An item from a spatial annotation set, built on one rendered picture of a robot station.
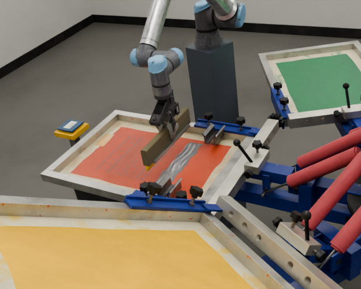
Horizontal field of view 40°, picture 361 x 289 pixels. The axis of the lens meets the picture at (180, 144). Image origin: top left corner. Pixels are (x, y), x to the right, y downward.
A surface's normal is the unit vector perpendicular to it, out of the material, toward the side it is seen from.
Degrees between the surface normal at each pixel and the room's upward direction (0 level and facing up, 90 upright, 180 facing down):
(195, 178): 0
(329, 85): 0
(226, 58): 90
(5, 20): 90
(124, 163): 0
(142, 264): 32
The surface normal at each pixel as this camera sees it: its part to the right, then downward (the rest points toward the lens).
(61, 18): 0.87, 0.16
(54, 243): 0.33, -0.91
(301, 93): -0.13, -0.83
